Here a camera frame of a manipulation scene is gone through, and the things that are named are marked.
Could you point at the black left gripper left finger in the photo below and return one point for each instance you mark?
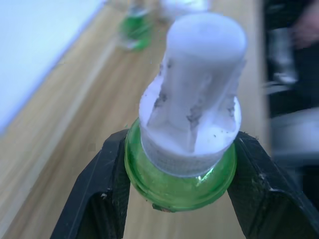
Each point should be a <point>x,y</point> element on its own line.
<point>92,189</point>

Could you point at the green bottle with white cap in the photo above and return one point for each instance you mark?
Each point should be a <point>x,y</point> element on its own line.
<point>192,107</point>

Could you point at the green repellent liquid bottle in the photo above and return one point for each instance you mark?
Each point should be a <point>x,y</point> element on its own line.
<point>134,30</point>

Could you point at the blurred dark bystander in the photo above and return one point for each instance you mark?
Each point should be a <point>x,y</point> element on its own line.
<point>302,22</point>

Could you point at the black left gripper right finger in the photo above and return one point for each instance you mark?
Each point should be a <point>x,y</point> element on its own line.
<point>269,196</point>

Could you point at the white mosquito repellent heater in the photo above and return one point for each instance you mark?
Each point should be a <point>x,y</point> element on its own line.
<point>183,7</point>

